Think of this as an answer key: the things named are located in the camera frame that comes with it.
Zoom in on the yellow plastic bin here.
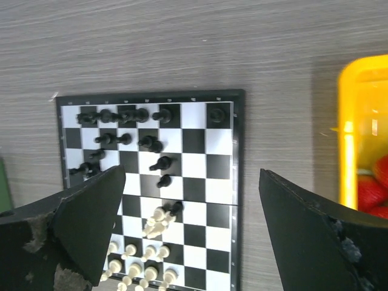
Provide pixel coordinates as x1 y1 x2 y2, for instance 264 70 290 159
333 55 387 209

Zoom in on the black white chessboard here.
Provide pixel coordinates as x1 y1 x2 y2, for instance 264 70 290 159
55 89 245 290

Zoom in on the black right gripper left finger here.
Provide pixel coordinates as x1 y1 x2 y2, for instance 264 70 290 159
1 165 125 290

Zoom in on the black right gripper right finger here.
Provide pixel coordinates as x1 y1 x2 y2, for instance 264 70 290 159
259 169 387 291

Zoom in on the green plastic tray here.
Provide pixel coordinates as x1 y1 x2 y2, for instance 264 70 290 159
0 158 13 212

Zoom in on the red strawberry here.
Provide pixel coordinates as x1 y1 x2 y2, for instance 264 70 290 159
357 155 387 219

